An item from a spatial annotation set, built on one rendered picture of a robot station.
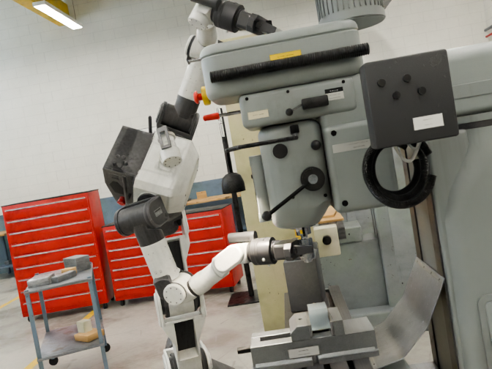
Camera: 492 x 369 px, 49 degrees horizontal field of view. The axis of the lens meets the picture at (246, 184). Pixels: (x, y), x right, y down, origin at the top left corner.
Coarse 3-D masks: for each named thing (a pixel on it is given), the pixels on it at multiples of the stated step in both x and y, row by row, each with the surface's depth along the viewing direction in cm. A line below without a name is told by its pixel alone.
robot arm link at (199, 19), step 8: (192, 0) 167; (200, 0) 166; (208, 0) 164; (216, 0) 164; (224, 0) 167; (200, 8) 168; (208, 8) 168; (216, 8) 165; (192, 16) 168; (200, 16) 168; (208, 16) 169; (216, 16) 167; (192, 24) 172; (200, 24) 170; (208, 24) 171; (216, 24) 169
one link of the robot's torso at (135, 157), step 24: (120, 144) 192; (144, 144) 193; (192, 144) 197; (120, 168) 187; (144, 168) 188; (168, 168) 189; (192, 168) 194; (120, 192) 198; (144, 192) 187; (168, 192) 185
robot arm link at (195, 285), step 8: (184, 272) 189; (200, 272) 181; (208, 272) 179; (176, 280) 182; (184, 280) 184; (192, 280) 181; (200, 280) 180; (208, 280) 179; (216, 280) 180; (192, 288) 181; (200, 288) 180; (208, 288) 181; (192, 296) 182
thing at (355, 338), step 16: (336, 320) 146; (352, 320) 157; (368, 320) 155; (256, 336) 156; (272, 336) 155; (288, 336) 155; (320, 336) 148; (336, 336) 147; (352, 336) 146; (368, 336) 146; (256, 352) 148; (272, 352) 148; (288, 352) 147; (304, 352) 147; (320, 352) 147; (336, 352) 147; (352, 352) 146; (368, 352) 145; (256, 368) 147; (272, 368) 146; (288, 368) 146
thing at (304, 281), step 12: (288, 264) 195; (300, 264) 195; (312, 264) 194; (288, 276) 196; (300, 276) 195; (312, 276) 194; (288, 288) 196; (300, 288) 195; (312, 288) 195; (324, 288) 214; (300, 300) 196; (312, 300) 195
